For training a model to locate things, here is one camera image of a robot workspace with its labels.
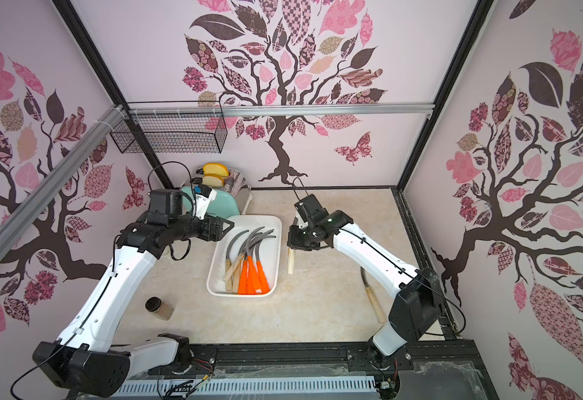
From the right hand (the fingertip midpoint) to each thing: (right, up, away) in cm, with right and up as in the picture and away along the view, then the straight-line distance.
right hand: (287, 241), depth 79 cm
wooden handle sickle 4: (+31, -24, +3) cm, 39 cm away
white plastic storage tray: (-8, -7, +18) cm, 21 cm away
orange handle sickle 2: (-13, -13, +13) cm, 22 cm away
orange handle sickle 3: (-13, -15, +9) cm, 22 cm away
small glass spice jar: (-40, -22, -1) cm, 45 cm away
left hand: (-20, +5, -5) cm, 21 cm away
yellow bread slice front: (-31, +22, +18) cm, 42 cm away
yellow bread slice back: (-31, +28, +21) cm, 47 cm away
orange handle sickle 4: (-17, -17, +8) cm, 25 cm away
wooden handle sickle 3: (+1, -5, -3) cm, 6 cm away
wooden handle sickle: (-19, -8, +15) cm, 25 cm away
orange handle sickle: (-10, -14, +13) cm, 21 cm away
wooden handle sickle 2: (-23, -10, +14) cm, 29 cm away
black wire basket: (-59, +49, +43) cm, 88 cm away
